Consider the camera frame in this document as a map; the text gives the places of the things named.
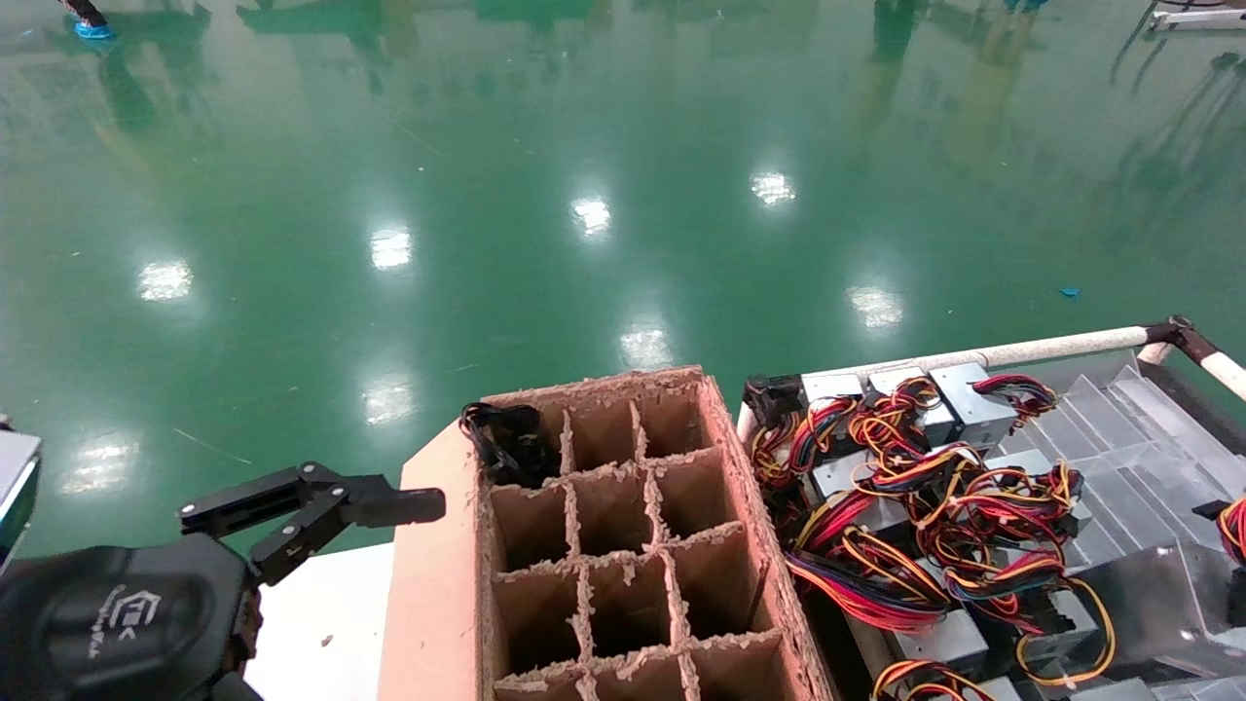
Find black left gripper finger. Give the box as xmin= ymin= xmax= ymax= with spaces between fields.
xmin=179 ymin=462 xmax=447 ymax=587

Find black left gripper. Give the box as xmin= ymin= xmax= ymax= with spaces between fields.
xmin=0 ymin=534 xmax=264 ymax=701

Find silver power supply coloured wires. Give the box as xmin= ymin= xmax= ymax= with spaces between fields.
xmin=1017 ymin=579 xmax=1118 ymax=687
xmin=803 ymin=372 xmax=869 ymax=410
xmin=871 ymin=660 xmax=1013 ymax=701
xmin=811 ymin=448 xmax=911 ymax=532
xmin=1061 ymin=495 xmax=1246 ymax=680
xmin=930 ymin=362 xmax=1062 ymax=451
xmin=891 ymin=609 xmax=994 ymax=673
xmin=857 ymin=366 xmax=960 ymax=451
xmin=973 ymin=448 xmax=1091 ymax=546

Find brown cardboard divider box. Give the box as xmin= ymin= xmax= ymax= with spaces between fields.
xmin=378 ymin=365 xmax=840 ymax=701

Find grey flat panel device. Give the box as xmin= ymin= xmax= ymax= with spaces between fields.
xmin=0 ymin=428 xmax=46 ymax=575

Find black power connector block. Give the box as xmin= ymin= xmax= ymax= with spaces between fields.
xmin=745 ymin=375 xmax=807 ymax=431

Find person in yellow coat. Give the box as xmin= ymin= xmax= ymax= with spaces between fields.
xmin=58 ymin=0 xmax=118 ymax=42

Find white pipe parts rack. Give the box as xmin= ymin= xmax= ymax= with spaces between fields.
xmin=735 ymin=314 xmax=1246 ymax=701

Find clear ridged plastic tray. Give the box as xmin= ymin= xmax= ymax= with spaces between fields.
xmin=1003 ymin=362 xmax=1246 ymax=701

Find black cable bundle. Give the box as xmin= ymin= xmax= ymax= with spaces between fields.
xmin=459 ymin=401 xmax=564 ymax=490

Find white metal frame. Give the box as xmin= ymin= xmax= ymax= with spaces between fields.
xmin=1149 ymin=3 xmax=1246 ymax=32

